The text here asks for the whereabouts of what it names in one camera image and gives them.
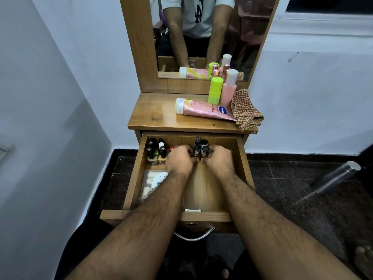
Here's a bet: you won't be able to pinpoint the person's right hand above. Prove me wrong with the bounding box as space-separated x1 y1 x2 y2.
201 144 235 178

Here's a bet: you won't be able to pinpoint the person's left hand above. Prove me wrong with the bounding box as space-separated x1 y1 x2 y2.
165 145 200 177

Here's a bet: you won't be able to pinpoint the person's left forearm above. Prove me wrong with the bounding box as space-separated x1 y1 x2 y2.
65 170 190 280

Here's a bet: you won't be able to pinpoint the person's right forearm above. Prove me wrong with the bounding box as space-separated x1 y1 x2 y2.
216 170 360 280

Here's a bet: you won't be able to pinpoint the cluster of nail polish bottles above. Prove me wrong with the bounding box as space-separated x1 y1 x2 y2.
146 138 175 165

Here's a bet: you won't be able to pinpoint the wooden drawer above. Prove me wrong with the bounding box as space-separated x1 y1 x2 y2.
100 132 256 234

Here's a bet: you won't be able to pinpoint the pink lotion tube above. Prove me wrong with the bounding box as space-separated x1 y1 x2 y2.
175 97 236 122

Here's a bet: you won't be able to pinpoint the wooden dressing table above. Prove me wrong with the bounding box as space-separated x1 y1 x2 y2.
100 0 281 234

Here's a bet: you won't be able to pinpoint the clear plastic packet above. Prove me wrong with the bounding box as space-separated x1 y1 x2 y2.
139 169 169 201

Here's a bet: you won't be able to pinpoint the brown checkered cloth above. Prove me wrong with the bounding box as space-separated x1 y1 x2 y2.
231 88 265 133

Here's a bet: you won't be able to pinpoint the green bottle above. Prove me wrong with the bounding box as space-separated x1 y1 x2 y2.
207 76 224 105

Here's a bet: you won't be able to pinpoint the pink bottle with white cap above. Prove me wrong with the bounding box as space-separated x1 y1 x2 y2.
219 69 239 108

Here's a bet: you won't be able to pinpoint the silver metal cylinder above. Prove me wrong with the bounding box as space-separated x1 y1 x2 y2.
310 160 362 194

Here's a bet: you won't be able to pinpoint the person's black trousers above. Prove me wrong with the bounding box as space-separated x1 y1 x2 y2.
54 220 263 280

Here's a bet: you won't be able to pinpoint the person's foot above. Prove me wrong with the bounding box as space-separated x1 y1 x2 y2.
354 245 373 278

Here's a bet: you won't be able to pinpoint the dark window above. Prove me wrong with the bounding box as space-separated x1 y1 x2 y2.
286 0 373 15

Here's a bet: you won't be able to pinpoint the metal drawer handle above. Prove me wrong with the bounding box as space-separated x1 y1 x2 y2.
174 227 216 242

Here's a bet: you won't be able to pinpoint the wall mirror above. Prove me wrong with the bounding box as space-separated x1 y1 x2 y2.
149 0 276 81

